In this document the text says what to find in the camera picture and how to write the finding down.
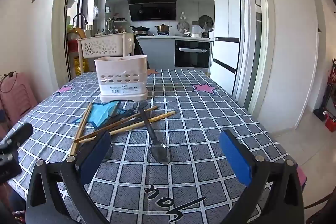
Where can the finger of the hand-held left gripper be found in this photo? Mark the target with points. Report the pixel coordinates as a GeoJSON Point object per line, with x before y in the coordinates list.
{"type": "Point", "coordinates": [21, 133]}

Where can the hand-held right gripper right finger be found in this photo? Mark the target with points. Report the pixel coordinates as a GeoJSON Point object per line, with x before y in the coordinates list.
{"type": "Point", "coordinates": [236, 158]}

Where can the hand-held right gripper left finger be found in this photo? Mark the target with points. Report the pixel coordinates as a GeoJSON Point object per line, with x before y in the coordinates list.
{"type": "Point", "coordinates": [95, 155]}

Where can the speckled wooden chopstick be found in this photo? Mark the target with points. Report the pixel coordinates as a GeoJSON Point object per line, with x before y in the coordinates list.
{"type": "Point", "coordinates": [157, 117]}

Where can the beige plastic utensil holder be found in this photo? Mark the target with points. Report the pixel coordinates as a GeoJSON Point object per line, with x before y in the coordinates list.
{"type": "Point", "coordinates": [120, 74]}

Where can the pink plastic chair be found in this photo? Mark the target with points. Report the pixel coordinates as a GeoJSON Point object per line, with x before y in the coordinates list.
{"type": "Point", "coordinates": [18, 98]}

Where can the grey checkered star tablecloth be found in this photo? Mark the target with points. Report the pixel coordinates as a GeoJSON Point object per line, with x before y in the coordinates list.
{"type": "Point", "coordinates": [199, 119]}

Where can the red plastic basket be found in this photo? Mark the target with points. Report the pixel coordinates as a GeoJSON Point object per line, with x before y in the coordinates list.
{"type": "Point", "coordinates": [73, 45]}

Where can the white perforated basket cart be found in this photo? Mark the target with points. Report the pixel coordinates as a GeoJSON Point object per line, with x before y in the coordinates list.
{"type": "Point", "coordinates": [102, 47]}

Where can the black built-in oven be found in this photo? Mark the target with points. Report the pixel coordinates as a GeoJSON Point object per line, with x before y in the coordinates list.
{"type": "Point", "coordinates": [191, 56]}

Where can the black hanging bag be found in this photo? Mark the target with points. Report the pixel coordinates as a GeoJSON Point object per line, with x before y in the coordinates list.
{"type": "Point", "coordinates": [140, 52]}

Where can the white rice cooker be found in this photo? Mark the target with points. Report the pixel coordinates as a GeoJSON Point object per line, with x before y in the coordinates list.
{"type": "Point", "coordinates": [211, 35]}

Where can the white refrigerator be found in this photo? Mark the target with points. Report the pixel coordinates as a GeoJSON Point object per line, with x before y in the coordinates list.
{"type": "Point", "coordinates": [227, 29]}

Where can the glass kettle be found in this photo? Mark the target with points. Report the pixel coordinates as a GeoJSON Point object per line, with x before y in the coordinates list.
{"type": "Point", "coordinates": [110, 26]}

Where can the dark kitchen faucet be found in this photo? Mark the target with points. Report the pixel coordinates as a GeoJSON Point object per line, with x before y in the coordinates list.
{"type": "Point", "coordinates": [78, 15]}

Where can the black wok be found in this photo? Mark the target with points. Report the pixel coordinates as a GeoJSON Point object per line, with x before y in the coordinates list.
{"type": "Point", "coordinates": [140, 29]}

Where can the round dark hanging tray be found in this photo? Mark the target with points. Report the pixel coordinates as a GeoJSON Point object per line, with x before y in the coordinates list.
{"type": "Point", "coordinates": [206, 22]}

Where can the round metal strainer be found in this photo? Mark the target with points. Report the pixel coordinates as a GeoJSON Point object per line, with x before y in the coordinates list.
{"type": "Point", "coordinates": [183, 26]}

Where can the hanging clear plastic bag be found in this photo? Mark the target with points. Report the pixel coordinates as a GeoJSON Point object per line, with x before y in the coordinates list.
{"type": "Point", "coordinates": [96, 11]}

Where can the steel cooking pot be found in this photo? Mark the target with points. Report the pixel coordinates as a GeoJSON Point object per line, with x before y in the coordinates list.
{"type": "Point", "coordinates": [162, 28]}

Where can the black range hood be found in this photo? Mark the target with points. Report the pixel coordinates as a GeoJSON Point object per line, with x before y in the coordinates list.
{"type": "Point", "coordinates": [153, 8]}

